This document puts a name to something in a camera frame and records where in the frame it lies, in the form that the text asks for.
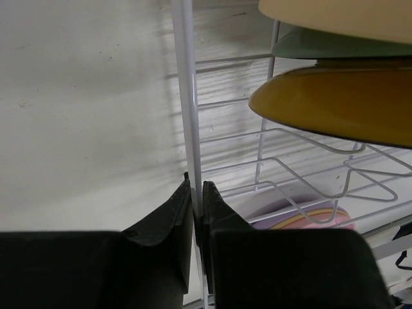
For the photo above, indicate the amber patterned small plate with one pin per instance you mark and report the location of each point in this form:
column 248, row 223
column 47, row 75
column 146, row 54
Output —
column 372, row 106

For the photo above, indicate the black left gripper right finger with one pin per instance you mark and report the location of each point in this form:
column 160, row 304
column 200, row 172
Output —
column 295, row 268

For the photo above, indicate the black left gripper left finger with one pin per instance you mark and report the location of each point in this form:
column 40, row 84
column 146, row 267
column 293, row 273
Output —
column 144, row 266

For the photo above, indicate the clear wire dish rack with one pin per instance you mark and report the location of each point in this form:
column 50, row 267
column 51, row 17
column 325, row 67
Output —
column 254, row 162

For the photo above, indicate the purple plate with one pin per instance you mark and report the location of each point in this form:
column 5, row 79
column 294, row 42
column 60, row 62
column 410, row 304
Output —
column 277, row 214

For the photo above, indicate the dark green plate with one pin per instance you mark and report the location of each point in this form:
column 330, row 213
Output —
column 304, row 43

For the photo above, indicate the beige plate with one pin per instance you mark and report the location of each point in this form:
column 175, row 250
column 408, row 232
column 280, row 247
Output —
column 380, row 20

